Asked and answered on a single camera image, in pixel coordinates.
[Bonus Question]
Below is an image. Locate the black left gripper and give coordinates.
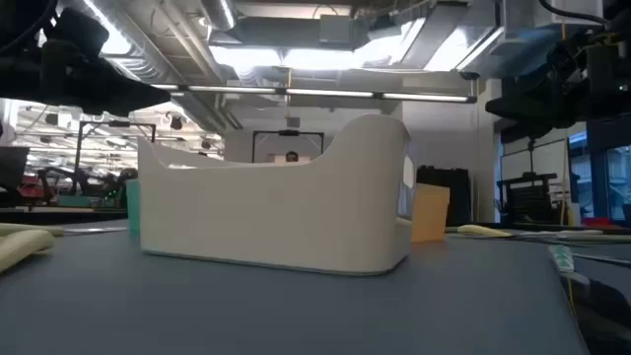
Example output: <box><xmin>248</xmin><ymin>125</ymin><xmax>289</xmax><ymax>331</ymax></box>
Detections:
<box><xmin>41</xmin><ymin>7</ymin><xmax>172</xmax><ymax>117</ymax></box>

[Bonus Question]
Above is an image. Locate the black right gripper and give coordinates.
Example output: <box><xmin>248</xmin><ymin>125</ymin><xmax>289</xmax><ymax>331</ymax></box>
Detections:
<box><xmin>485</xmin><ymin>32</ymin><xmax>631</xmax><ymax>144</ymax></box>

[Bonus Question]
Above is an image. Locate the teal plastic bin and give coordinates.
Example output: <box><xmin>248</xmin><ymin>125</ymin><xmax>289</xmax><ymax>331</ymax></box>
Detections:
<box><xmin>125</xmin><ymin>177</ymin><xmax>143</xmax><ymax>234</ymax></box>

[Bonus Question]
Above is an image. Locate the white plastic bin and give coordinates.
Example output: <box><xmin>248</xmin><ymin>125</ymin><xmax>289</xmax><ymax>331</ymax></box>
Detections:
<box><xmin>136</xmin><ymin>112</ymin><xmax>416</xmax><ymax>276</ymax></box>

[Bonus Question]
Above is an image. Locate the black pole stand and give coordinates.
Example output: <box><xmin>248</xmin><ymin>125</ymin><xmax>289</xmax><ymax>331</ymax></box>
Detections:
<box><xmin>525</xmin><ymin>133</ymin><xmax>539</xmax><ymax>175</ymax></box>

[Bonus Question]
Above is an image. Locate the black perforated cart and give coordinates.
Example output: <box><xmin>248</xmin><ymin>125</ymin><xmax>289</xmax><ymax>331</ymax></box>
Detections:
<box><xmin>495</xmin><ymin>171</ymin><xmax>561</xmax><ymax>226</ymax></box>

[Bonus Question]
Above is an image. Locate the glass window panel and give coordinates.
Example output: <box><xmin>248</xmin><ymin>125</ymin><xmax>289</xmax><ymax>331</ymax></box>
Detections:
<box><xmin>566</xmin><ymin>128</ymin><xmax>631</xmax><ymax>224</ymax></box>

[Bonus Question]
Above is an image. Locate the black cabinet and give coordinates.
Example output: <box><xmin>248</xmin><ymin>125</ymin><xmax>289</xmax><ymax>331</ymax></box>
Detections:
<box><xmin>416</xmin><ymin>165</ymin><xmax>473</xmax><ymax>227</ymax></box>

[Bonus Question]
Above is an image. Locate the green workbench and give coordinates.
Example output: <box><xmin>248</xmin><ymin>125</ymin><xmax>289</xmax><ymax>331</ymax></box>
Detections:
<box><xmin>54</xmin><ymin>194</ymin><xmax>124</xmax><ymax>209</ymax></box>

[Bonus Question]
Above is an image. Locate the black monitor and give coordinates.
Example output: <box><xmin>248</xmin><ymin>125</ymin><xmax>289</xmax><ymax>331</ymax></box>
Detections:
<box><xmin>0</xmin><ymin>145</ymin><xmax>31</xmax><ymax>193</ymax></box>

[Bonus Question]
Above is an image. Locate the orange plastic bin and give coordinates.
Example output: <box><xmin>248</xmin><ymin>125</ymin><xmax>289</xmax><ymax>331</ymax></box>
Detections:
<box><xmin>409</xmin><ymin>182</ymin><xmax>452</xmax><ymax>244</ymax></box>

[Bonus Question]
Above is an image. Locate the long ceiling light bar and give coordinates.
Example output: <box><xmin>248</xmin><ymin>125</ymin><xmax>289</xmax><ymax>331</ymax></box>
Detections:
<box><xmin>150</xmin><ymin>82</ymin><xmax>478</xmax><ymax>105</ymax></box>

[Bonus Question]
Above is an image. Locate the grey ceiling box unit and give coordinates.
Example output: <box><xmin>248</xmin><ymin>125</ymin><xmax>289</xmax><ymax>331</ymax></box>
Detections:
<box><xmin>317</xmin><ymin>13</ymin><xmax>358</xmax><ymax>48</ymax></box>

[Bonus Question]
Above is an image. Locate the blue-grey table mat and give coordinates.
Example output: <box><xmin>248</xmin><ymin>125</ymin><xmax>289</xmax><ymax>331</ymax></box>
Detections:
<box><xmin>0</xmin><ymin>220</ymin><xmax>631</xmax><ymax>355</ymax></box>

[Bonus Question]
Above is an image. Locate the black frame stand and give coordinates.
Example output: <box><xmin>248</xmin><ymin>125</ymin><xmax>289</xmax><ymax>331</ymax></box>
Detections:
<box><xmin>73</xmin><ymin>119</ymin><xmax>158</xmax><ymax>196</ymax></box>

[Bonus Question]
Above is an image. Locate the smooth silver duct pipe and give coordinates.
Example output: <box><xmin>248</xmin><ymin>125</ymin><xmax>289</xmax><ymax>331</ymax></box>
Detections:
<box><xmin>196</xmin><ymin>0</ymin><xmax>239</xmax><ymax>32</ymax></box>

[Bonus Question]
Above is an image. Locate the black rectangular rig frame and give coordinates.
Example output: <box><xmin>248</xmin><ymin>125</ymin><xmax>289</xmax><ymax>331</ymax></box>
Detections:
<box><xmin>251</xmin><ymin>129</ymin><xmax>326</xmax><ymax>165</ymax></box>

